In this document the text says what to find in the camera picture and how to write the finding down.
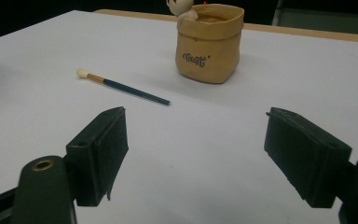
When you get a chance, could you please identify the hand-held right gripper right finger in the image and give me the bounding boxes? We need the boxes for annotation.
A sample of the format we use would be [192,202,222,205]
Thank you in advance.
[264,106,352,209]

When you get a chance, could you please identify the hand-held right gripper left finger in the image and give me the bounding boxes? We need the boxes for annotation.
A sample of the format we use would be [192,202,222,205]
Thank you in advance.
[65,106,130,207]

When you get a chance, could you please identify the wooden stirring stick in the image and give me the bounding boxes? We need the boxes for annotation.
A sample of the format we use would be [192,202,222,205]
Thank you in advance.
[76,67,172,106]

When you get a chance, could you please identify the white table sheet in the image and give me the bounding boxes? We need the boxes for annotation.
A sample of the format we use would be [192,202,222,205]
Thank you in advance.
[0,9,358,224]

